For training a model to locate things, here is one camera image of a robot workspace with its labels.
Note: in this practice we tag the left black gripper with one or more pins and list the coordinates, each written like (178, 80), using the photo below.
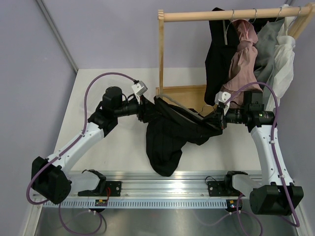
(146, 109)

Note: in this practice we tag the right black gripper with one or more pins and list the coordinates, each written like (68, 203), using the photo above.
(222, 116)

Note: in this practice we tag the metal skirt hanger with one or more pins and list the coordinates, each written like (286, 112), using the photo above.
(197, 115)

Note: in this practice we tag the black pleated skirt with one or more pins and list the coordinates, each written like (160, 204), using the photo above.
(169, 130)

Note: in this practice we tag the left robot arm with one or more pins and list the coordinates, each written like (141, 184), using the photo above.
(50, 176)

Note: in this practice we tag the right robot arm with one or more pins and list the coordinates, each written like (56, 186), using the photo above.
(276, 194)

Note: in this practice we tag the wooden clothes rack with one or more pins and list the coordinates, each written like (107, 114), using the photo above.
(192, 96)

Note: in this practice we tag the pink hanging garment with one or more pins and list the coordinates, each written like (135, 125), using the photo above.
(241, 70)

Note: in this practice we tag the black hanging garment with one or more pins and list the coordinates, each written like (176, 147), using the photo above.
(224, 43)

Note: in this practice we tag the grey hanging garment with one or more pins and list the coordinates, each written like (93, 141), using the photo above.
(265, 62)

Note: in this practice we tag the white hanging garment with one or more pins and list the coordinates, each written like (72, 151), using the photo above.
(281, 46)

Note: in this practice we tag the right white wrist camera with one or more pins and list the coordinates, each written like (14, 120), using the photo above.
(222, 100)

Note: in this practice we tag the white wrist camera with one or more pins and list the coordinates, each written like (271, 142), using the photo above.
(222, 100)
(139, 88)

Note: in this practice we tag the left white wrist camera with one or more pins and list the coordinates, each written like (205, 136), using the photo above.
(139, 88)

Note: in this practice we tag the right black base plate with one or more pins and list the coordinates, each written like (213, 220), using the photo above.
(216, 188)

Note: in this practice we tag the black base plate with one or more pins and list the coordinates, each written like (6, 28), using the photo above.
(110, 188)
(216, 188)

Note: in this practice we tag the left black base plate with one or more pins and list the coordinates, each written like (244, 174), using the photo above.
(110, 188)

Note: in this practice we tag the white slotted cable duct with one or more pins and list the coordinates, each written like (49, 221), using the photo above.
(148, 204)

